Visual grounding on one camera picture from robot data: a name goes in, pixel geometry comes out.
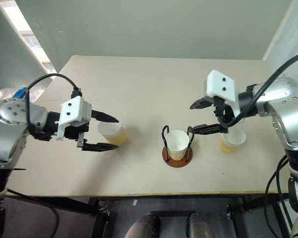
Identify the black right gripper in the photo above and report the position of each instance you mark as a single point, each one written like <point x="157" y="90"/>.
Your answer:
<point x="224" y="111"/>

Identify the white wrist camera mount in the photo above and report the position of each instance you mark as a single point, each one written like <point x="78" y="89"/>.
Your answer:
<point x="74" y="109"/>
<point x="219" y="84"/>

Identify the dark rounded shape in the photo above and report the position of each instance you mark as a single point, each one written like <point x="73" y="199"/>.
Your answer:
<point x="142" y="226"/>

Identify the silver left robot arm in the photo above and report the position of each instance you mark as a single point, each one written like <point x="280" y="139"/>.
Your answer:
<point x="7" y="129"/>

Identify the black metal table frame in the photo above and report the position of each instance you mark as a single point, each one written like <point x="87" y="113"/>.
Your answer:
<point x="64" y="204"/>

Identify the yellow paper cup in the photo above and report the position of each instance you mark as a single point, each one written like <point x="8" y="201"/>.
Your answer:
<point x="113" y="134"/>
<point x="177" y="143"/>
<point x="234" y="142"/>

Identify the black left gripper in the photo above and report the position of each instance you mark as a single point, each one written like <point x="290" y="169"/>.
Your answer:
<point x="73" y="131"/>

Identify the blue object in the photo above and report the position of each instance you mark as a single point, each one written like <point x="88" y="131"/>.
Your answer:
<point x="19" y="93"/>

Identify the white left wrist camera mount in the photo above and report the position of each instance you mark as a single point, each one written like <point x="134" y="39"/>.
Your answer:
<point x="74" y="109"/>

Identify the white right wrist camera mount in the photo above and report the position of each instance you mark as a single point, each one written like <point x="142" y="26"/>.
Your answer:
<point x="219" y="84"/>

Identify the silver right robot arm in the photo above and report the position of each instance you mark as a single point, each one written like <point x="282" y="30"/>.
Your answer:
<point x="285" y="99"/>

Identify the brown round cup holder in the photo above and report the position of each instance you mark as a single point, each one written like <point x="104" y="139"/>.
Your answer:
<point x="177" y="163"/>

